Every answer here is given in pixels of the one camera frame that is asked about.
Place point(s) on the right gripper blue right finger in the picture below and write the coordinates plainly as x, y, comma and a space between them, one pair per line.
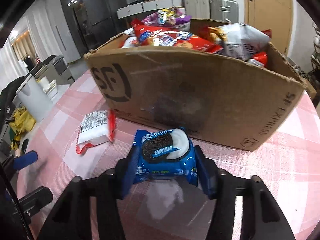
207, 173

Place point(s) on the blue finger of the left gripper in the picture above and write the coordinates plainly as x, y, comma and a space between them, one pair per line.
25, 160
33, 202

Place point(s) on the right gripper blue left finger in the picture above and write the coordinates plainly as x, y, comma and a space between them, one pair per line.
129, 170

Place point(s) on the blue oreo snack pack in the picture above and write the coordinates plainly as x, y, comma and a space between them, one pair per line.
164, 155

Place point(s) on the red white snack pack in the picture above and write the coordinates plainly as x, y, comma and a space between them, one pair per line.
96, 128

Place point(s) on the red oreo snack pack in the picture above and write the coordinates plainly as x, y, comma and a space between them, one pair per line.
259, 59

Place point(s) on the red blue cracker bag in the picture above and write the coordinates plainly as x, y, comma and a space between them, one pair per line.
162, 36

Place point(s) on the purple colourful candy bag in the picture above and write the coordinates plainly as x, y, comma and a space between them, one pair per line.
172, 17

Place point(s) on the white noodle snack bag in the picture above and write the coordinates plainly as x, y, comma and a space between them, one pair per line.
238, 40

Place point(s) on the yellow bag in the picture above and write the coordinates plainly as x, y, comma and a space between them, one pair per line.
20, 124

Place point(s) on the SF cardboard box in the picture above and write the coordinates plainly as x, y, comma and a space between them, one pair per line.
216, 98

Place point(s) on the wooden shoe rack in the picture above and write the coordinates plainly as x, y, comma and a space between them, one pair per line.
315, 56

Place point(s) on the silver suitcase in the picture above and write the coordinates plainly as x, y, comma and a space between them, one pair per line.
224, 11

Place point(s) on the beige suitcase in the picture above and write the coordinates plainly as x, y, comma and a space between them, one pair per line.
198, 9

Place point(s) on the dark grey refrigerator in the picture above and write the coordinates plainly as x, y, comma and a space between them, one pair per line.
103, 18

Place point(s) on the white drawer desk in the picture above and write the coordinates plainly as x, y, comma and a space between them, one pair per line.
146, 6

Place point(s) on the wooden door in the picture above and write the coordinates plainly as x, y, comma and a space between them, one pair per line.
273, 15

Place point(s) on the black glass cabinet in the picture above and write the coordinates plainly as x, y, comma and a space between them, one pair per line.
70, 9

